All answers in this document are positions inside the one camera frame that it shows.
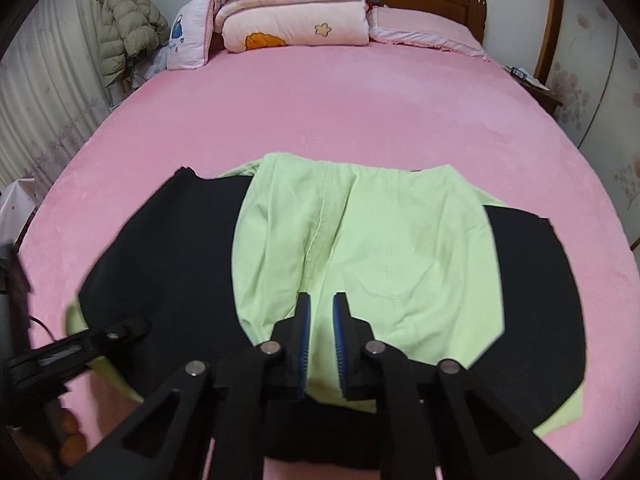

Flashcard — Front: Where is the right hand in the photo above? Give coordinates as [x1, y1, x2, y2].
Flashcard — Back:
[11, 406, 88, 479]

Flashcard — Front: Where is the dark wooden nightstand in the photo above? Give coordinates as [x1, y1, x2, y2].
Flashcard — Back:
[502, 65, 562, 116]

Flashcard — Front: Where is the white floral wardrobe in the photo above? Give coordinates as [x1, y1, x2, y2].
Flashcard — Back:
[547, 0, 639, 249]

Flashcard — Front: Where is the pink pillow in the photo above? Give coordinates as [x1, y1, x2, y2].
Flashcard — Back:
[367, 6, 488, 61]

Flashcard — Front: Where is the green and black hooded jacket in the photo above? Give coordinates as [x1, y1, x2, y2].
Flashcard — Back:
[65, 153, 586, 469]

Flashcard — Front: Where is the black cable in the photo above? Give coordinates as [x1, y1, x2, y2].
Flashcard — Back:
[27, 313, 60, 344]

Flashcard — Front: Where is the pink fleece bed sheet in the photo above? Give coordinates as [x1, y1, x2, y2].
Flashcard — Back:
[21, 44, 639, 479]

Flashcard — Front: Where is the beige puffer coat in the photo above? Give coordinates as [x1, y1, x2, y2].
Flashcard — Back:
[96, 0, 169, 88]

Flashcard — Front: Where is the white cartoon cushion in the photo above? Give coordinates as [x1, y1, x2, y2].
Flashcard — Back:
[167, 0, 214, 70]

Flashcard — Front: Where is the folded pink cartoon quilt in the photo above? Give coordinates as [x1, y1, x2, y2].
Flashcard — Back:
[213, 0, 369, 53]

